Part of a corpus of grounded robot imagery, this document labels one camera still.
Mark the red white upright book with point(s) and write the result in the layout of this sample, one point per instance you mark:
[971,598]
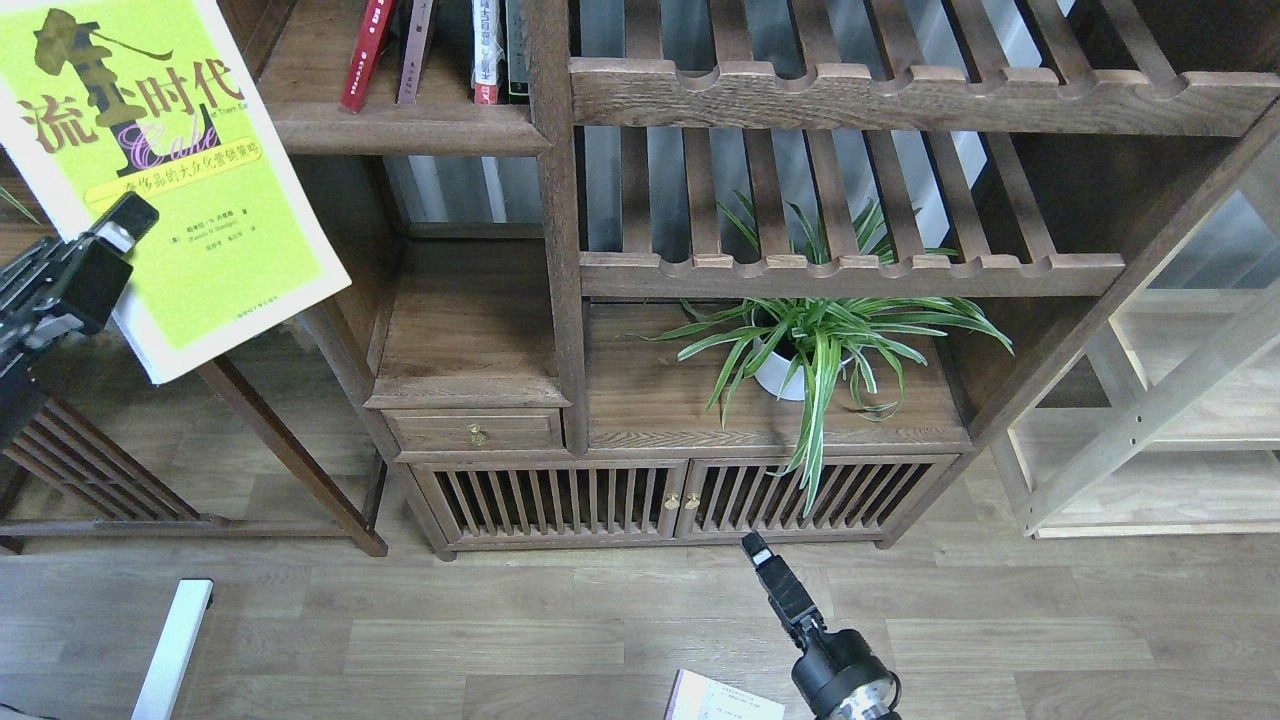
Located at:
[488,51]

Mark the green spider plant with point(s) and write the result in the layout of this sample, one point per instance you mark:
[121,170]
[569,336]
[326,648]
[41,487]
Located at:
[820,342]

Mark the dark wooden bookshelf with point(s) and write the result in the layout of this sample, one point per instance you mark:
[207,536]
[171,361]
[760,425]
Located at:
[512,264]

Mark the dark upright book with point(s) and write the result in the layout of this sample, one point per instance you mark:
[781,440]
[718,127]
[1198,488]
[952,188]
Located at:
[517,60]

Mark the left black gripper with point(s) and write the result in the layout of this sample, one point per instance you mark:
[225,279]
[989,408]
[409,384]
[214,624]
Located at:
[58,287]

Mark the brass drawer knob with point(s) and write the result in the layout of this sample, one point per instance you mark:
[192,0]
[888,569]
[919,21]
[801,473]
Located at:
[477,435]

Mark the white robot base bar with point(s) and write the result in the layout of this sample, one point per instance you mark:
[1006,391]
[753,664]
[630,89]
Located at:
[160,688]

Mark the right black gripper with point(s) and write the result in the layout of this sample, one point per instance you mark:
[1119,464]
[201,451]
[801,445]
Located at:
[838,676]

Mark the white purple book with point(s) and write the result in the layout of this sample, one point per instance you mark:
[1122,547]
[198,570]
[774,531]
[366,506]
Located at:
[695,696]

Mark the white plant pot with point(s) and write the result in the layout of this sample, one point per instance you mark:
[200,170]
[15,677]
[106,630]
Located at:
[775,378]

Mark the yellow green book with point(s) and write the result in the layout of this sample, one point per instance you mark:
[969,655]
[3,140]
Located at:
[106,97]

